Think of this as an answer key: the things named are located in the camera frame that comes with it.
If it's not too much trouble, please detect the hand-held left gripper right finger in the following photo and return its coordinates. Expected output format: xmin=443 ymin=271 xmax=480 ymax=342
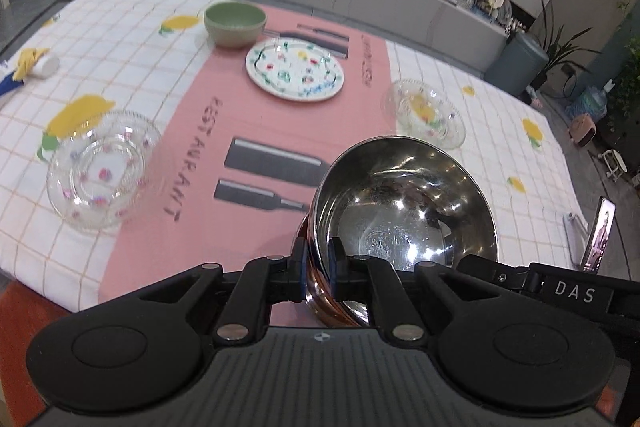
xmin=327 ymin=237 xmax=501 ymax=343

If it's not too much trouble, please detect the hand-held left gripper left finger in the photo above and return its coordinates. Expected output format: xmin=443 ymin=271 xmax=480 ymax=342
xmin=136 ymin=239 xmax=308 ymax=343

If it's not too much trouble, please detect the orange steel bowl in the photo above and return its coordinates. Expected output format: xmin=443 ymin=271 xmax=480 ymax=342
xmin=295 ymin=135 xmax=499 ymax=328

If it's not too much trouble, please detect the white painted ceramic plate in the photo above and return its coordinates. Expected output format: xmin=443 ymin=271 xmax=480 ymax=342
xmin=245 ymin=37 xmax=346 ymax=104

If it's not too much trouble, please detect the glass plate with pink dots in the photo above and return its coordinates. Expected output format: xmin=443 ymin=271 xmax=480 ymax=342
xmin=46 ymin=109 xmax=162 ymax=231

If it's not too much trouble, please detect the green ceramic bowl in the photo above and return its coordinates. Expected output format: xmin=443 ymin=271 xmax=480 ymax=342
xmin=203 ymin=1 xmax=267 ymax=50

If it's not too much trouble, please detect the white phone stand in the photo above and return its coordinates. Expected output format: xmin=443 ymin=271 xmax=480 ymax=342
xmin=562 ymin=212 xmax=592 ymax=264

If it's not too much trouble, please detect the smartphone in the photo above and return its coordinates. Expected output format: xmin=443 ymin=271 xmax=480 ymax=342
xmin=582 ymin=196 xmax=617 ymax=272

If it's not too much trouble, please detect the small white stool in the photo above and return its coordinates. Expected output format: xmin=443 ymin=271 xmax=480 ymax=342
xmin=595 ymin=149 xmax=629 ymax=182

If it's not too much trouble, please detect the small pink appliance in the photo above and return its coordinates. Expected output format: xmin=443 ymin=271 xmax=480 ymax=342
xmin=570 ymin=116 xmax=599 ymax=148

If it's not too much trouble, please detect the pink printed placemat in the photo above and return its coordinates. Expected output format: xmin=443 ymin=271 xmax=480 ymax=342
xmin=97 ymin=3 xmax=399 ymax=328

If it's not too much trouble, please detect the glass plate with yellow print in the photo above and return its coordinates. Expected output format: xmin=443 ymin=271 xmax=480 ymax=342
xmin=382 ymin=79 xmax=467 ymax=151

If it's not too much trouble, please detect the blue water jug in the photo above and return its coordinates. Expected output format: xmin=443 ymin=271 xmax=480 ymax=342
xmin=566 ymin=87 xmax=609 ymax=122

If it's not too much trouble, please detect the bushy green plant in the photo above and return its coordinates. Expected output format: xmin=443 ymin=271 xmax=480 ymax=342
xmin=607 ymin=64 xmax=640 ymax=144

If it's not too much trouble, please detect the grey trash bin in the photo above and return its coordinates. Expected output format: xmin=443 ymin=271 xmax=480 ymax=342
xmin=484 ymin=32 xmax=550 ymax=96

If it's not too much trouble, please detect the long-leaf potted plant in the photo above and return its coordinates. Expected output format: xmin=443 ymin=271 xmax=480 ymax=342
xmin=537 ymin=0 xmax=601 ymax=78

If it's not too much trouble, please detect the white cylinder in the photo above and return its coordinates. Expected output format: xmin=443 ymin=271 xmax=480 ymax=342
xmin=31 ymin=56 xmax=61 ymax=80

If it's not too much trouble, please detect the yellow cloth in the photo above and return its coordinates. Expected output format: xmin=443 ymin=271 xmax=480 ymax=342
xmin=14 ymin=48 xmax=51 ymax=82

